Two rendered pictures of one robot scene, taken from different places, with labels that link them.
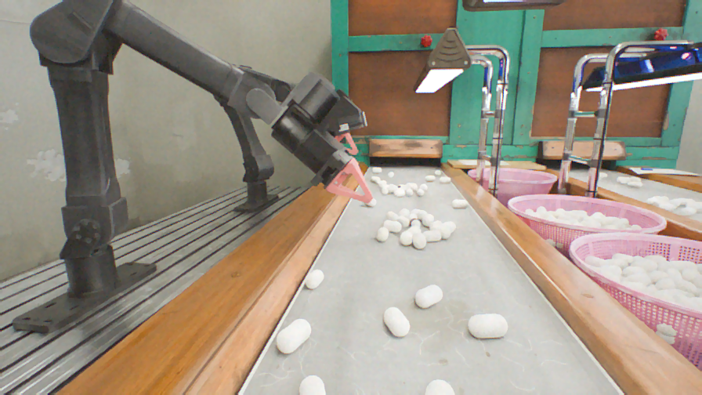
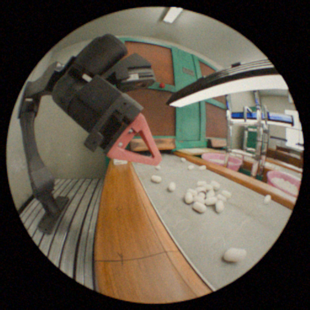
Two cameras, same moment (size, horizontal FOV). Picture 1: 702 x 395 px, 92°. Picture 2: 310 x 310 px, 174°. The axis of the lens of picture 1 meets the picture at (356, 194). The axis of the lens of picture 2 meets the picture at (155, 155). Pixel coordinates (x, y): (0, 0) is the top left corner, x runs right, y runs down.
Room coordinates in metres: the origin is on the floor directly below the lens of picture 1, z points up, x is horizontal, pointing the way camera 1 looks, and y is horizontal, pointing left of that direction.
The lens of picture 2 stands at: (0.84, 0.08, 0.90)
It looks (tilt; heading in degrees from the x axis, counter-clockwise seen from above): 13 degrees down; 334
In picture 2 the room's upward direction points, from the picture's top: straight up
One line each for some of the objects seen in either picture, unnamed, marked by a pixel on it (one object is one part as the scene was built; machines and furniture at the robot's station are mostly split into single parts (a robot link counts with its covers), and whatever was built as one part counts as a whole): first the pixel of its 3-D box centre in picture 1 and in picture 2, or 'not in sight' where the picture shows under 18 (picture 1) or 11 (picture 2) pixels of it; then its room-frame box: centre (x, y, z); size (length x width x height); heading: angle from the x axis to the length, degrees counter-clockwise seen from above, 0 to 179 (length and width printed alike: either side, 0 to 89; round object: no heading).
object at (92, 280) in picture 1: (92, 271); not in sight; (0.51, 0.43, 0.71); 0.20 x 0.07 x 0.08; 171
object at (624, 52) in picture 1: (616, 138); (257, 141); (0.91, -0.68, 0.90); 0.20 x 0.19 x 0.45; 173
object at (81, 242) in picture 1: (93, 231); not in sight; (0.51, 0.42, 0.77); 0.09 x 0.06 x 0.06; 16
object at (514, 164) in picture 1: (493, 164); (198, 151); (1.32, -0.53, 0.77); 0.33 x 0.15 x 0.01; 83
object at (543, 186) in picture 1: (508, 188); (221, 165); (1.11, -0.51, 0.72); 0.27 x 0.27 x 0.10
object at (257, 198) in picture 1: (257, 192); (48, 203); (1.10, 0.33, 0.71); 0.20 x 0.07 x 0.08; 171
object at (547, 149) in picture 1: (580, 150); (218, 143); (1.34, -0.88, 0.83); 0.30 x 0.06 x 0.07; 83
